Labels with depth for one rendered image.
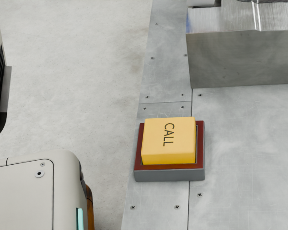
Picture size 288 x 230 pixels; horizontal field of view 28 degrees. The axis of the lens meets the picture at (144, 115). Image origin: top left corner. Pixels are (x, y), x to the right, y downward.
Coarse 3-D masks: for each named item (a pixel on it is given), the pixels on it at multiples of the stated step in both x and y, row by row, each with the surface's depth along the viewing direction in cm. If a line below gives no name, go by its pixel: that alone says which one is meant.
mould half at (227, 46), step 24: (192, 24) 73; (216, 24) 72; (240, 24) 71; (264, 24) 71; (192, 48) 73; (216, 48) 72; (240, 48) 72; (264, 48) 72; (192, 72) 75; (216, 72) 75; (240, 72) 75; (264, 72) 74
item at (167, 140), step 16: (144, 128) 67; (160, 128) 67; (176, 128) 66; (192, 128) 66; (144, 144) 65; (160, 144) 65; (176, 144) 65; (192, 144) 64; (144, 160) 65; (160, 160) 65; (176, 160) 64; (192, 160) 64
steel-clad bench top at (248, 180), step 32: (160, 0) 96; (160, 32) 88; (160, 64) 82; (160, 96) 77; (192, 96) 76; (224, 96) 75; (256, 96) 74; (224, 128) 71; (256, 128) 70; (224, 160) 67; (256, 160) 66; (128, 192) 65; (160, 192) 64; (192, 192) 64; (224, 192) 63; (256, 192) 63; (128, 224) 62; (160, 224) 61; (192, 224) 61; (224, 224) 60; (256, 224) 59
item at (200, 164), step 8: (200, 120) 69; (200, 128) 68; (200, 136) 67; (200, 144) 66; (136, 152) 67; (200, 152) 65; (136, 160) 66; (200, 160) 64; (136, 168) 65; (144, 168) 65; (152, 168) 64; (160, 168) 64; (168, 168) 64; (176, 168) 64; (184, 168) 64; (192, 168) 64
